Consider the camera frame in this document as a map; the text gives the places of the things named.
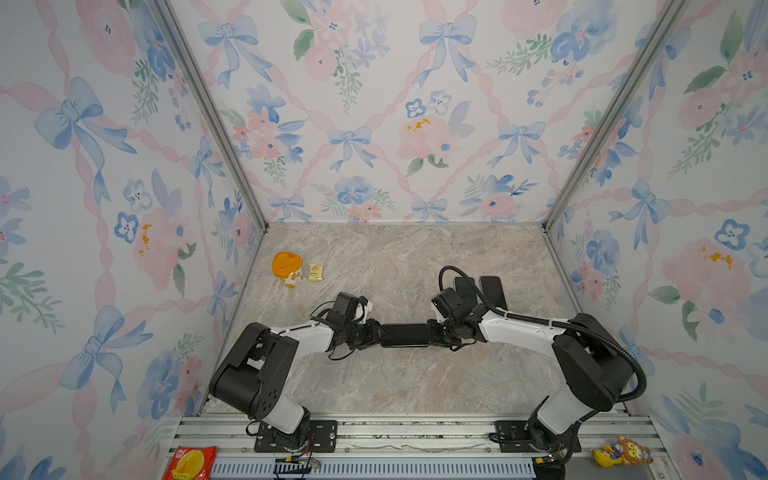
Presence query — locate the black phone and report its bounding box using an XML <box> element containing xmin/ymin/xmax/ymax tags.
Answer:
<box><xmin>380</xmin><ymin>324</ymin><xmax>430</xmax><ymax>348</ymax></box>
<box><xmin>454</xmin><ymin>276</ymin><xmax>478</xmax><ymax>306</ymax></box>

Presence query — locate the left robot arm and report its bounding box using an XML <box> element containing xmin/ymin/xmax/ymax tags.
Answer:
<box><xmin>209</xmin><ymin>292</ymin><xmax>378</xmax><ymax>435</ymax></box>

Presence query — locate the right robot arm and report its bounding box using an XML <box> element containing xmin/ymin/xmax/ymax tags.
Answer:
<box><xmin>432</xmin><ymin>288</ymin><xmax>638</xmax><ymax>452</ymax></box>

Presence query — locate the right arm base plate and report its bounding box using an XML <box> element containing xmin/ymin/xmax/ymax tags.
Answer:
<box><xmin>488</xmin><ymin>420</ymin><xmax>582</xmax><ymax>455</ymax></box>

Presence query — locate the small yellow snack packet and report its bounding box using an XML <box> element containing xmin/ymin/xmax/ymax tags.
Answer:
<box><xmin>308</xmin><ymin>264</ymin><xmax>324</xmax><ymax>282</ymax></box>

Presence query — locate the black phone screen up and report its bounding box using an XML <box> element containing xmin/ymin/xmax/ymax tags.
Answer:
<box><xmin>480</xmin><ymin>276</ymin><xmax>507</xmax><ymax>310</ymax></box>

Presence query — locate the red chip bag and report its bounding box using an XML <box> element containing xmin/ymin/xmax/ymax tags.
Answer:
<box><xmin>163</xmin><ymin>446</ymin><xmax>217</xmax><ymax>480</ymax></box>

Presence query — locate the aluminium rail frame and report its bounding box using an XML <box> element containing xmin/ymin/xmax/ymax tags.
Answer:
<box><xmin>159</xmin><ymin>409</ymin><xmax>682</xmax><ymax>479</ymax></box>

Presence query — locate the black corrugated cable hose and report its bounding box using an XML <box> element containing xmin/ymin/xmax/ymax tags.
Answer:
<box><xmin>437</xmin><ymin>265</ymin><xmax>648</xmax><ymax>404</ymax></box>

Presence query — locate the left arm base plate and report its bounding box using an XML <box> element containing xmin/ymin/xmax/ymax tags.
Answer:
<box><xmin>254</xmin><ymin>420</ymin><xmax>338</xmax><ymax>454</ymax></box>

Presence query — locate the orange lid yogurt cup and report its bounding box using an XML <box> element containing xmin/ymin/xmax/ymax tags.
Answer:
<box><xmin>271</xmin><ymin>252</ymin><xmax>304</xmax><ymax>288</ymax></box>

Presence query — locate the yellow and brown plush toy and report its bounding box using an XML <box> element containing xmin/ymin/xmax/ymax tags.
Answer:
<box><xmin>592</xmin><ymin>435</ymin><xmax>653</xmax><ymax>468</ymax></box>

